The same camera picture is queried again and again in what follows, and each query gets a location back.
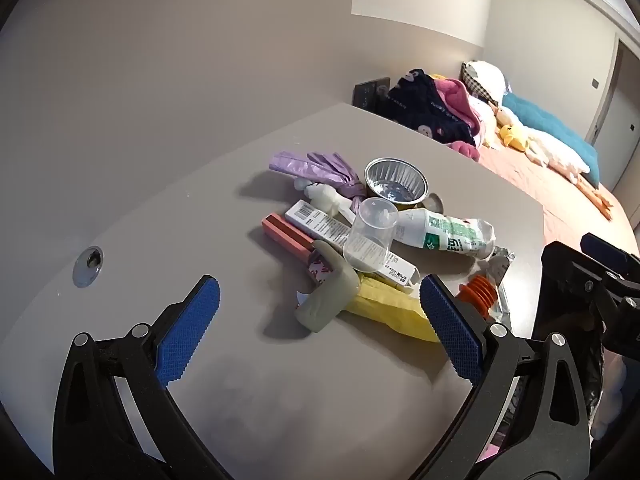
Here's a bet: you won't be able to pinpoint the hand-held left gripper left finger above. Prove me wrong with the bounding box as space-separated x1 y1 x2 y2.
52 275 223 480

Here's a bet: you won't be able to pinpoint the pink white cartoon blanket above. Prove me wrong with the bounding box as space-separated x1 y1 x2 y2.
470 95 501 148

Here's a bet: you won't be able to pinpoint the pink fleece blanket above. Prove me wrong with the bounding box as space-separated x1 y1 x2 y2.
432 77 483 133

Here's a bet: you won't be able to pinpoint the black wall socket panel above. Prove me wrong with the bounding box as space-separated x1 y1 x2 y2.
353 76 392 109

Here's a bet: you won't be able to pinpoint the purple plastic bag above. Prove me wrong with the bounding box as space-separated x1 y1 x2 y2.
269 150 366 216

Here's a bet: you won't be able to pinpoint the metal table grommet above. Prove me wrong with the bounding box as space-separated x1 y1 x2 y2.
72 246 105 288

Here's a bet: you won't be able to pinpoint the grey door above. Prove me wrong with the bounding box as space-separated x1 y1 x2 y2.
586 39 640 198

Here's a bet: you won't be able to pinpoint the navy printed fleece blanket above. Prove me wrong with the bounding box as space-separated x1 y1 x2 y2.
382 69 478 148

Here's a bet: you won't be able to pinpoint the teal pillow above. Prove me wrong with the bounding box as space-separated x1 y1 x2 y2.
501 91 601 188

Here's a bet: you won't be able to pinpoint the bed with orange sheet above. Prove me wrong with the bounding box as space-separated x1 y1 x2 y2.
475 145 640 261

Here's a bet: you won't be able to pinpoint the orange rubber bellows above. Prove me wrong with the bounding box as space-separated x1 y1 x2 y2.
459 275 501 318

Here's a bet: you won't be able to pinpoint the yellow duck plush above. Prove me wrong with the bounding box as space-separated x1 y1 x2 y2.
497 122 531 153

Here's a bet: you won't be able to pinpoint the yellow packet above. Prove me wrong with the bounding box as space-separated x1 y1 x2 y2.
340 277 443 345

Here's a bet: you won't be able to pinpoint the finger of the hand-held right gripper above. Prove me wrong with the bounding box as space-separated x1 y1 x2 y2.
580 232 640 311
541 241 640 356

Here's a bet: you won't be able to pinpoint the foil bowl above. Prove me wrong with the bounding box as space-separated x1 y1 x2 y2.
363 157 430 211

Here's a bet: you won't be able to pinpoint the orange small packet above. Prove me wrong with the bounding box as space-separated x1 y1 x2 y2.
261 213 317 263

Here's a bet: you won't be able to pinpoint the clear plastic cup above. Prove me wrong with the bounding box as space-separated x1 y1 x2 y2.
344 197 400 267

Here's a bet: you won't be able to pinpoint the grey corner guard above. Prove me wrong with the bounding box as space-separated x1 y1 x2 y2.
294 240 362 335

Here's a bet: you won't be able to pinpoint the white goose plush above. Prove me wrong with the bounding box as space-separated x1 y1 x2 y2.
492 105 615 221

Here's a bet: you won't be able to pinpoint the silver foil wrapper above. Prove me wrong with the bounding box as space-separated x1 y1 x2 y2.
467 246 517 341

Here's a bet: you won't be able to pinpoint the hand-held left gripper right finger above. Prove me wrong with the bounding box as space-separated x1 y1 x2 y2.
415 275 601 480

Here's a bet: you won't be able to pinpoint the red patterned wrapper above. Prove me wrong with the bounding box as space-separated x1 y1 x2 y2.
306 252 333 283

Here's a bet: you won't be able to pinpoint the long white barcode box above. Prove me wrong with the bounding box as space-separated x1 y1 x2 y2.
285 200 420 293

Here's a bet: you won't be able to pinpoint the white dropper tube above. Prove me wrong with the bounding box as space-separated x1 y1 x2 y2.
294 177 361 221

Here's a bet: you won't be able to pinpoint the plaid pillow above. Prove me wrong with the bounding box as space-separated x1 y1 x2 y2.
460 60 507 106

